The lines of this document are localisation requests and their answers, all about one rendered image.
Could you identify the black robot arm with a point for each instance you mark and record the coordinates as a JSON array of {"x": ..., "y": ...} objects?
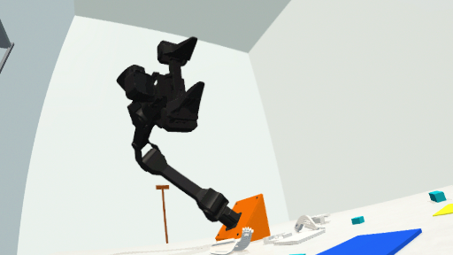
[{"x": 139, "y": 87}]

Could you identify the yellow flat rectangular plate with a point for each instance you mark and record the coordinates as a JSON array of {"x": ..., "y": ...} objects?
[{"x": 448, "y": 209}]

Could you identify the blue flat plate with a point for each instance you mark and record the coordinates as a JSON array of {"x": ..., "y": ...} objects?
[{"x": 375, "y": 244}]

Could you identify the white flat plate with holes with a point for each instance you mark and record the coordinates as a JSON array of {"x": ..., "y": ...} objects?
[{"x": 275, "y": 238}]

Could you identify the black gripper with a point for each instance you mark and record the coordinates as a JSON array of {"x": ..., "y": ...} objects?
[{"x": 179, "y": 108}]

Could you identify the small cyan cube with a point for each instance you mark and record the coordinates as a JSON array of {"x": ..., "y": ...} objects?
[{"x": 358, "y": 220}]

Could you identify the small teal block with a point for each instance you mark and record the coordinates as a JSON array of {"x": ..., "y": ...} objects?
[{"x": 437, "y": 196}]

